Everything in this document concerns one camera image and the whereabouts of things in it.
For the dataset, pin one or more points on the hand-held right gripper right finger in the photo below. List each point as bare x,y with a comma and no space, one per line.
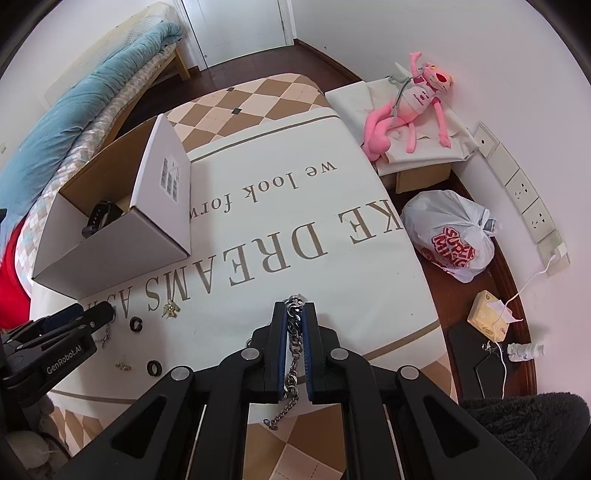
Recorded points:
308,355

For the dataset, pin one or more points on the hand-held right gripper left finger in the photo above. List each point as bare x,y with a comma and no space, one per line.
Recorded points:
282,355

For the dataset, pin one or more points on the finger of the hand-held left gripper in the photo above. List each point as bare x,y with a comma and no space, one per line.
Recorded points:
99,318
64,314

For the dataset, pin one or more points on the white cardboard box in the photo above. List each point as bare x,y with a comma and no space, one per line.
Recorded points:
115,258

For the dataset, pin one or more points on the red cloth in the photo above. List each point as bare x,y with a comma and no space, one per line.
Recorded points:
11,277

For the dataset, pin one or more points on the gold earrings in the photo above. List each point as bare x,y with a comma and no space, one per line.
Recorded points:
170,308

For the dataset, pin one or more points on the black wristband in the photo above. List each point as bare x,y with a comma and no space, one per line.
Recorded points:
101,217

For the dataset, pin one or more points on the printed blanket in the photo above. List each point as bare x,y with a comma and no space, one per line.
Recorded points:
277,221

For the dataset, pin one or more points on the yellow tissue box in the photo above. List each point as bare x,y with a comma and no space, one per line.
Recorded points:
485,314

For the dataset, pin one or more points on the white plastic bag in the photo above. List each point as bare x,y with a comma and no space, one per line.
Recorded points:
443,221

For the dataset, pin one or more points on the blue quilt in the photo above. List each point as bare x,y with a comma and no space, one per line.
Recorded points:
69,115

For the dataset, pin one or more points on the brown cardboard box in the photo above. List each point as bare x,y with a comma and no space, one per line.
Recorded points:
422,177

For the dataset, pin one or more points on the white rolled packet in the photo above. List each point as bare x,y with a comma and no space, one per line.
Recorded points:
524,352

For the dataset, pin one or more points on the black fuzzy cloth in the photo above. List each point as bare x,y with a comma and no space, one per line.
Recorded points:
531,434

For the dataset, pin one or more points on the cream cloth cover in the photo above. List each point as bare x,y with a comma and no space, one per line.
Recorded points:
355,99

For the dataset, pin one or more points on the pink plush toy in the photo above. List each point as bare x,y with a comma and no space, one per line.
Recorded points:
406,110

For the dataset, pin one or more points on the white door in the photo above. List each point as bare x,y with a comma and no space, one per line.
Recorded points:
240,27

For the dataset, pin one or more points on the white wall socket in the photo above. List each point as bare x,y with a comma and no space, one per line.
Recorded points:
538,220
554,254
521,187

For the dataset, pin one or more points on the wooden bed frame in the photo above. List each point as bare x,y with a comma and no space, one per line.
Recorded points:
181,64

